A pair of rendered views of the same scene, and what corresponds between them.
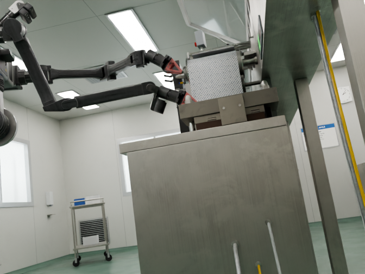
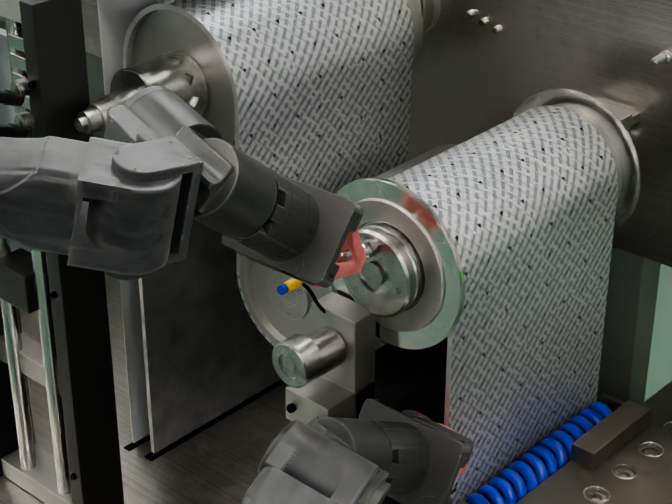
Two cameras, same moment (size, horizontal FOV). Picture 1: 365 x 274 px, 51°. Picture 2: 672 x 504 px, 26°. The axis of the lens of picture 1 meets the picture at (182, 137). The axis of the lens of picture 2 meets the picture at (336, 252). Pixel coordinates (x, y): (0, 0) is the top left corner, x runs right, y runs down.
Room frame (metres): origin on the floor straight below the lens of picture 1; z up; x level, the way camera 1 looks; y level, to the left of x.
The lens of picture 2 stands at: (1.25, 0.81, 1.82)
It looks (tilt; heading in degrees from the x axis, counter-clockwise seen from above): 28 degrees down; 303
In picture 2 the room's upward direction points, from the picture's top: straight up
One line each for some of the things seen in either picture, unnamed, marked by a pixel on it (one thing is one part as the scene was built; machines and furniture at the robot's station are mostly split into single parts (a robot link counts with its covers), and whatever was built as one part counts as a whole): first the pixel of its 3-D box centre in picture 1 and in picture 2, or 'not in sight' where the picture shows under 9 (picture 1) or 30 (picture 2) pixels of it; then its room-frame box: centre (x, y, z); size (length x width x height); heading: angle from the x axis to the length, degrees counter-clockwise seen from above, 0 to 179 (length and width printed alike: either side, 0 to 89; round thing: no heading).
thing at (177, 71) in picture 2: not in sight; (159, 95); (2.02, -0.10, 1.33); 0.06 x 0.06 x 0.06; 81
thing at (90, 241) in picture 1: (89, 228); not in sight; (6.29, 1.70, 0.51); 0.91 x 0.58 x 1.02; 15
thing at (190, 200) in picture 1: (237, 228); not in sight; (2.69, -0.28, 0.43); 2.52 x 0.64 x 0.86; 171
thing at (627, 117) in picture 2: (250, 54); (600, 117); (1.72, -0.38, 1.28); 0.06 x 0.05 x 0.02; 81
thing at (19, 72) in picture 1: (24, 76); not in sight; (2.00, 0.82, 1.45); 0.09 x 0.08 x 0.12; 10
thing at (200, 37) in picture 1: (199, 39); not in sight; (2.31, -0.20, 1.66); 0.07 x 0.07 x 0.10; 74
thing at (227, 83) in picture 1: (216, 93); (528, 381); (1.69, -0.19, 1.10); 0.23 x 0.01 x 0.18; 81
